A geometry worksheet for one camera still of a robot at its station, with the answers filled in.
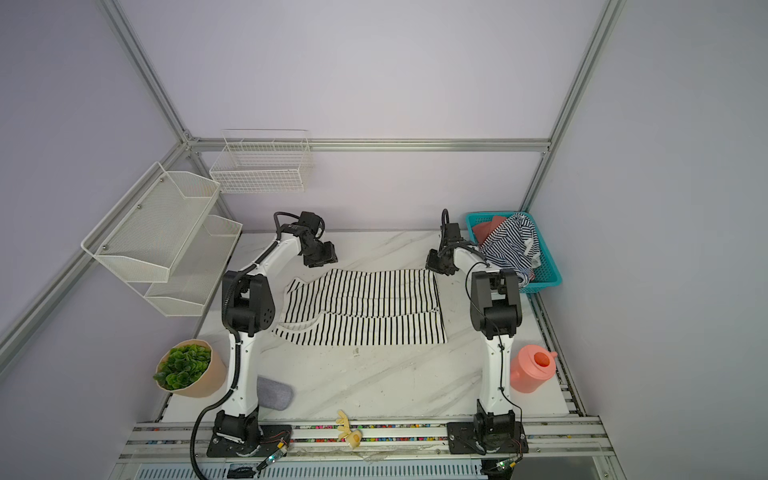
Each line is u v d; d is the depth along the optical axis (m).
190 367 0.75
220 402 0.64
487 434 0.66
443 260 0.82
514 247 1.07
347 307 0.98
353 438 0.72
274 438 0.73
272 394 0.78
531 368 0.75
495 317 0.59
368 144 0.93
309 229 0.83
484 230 1.12
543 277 1.01
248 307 0.61
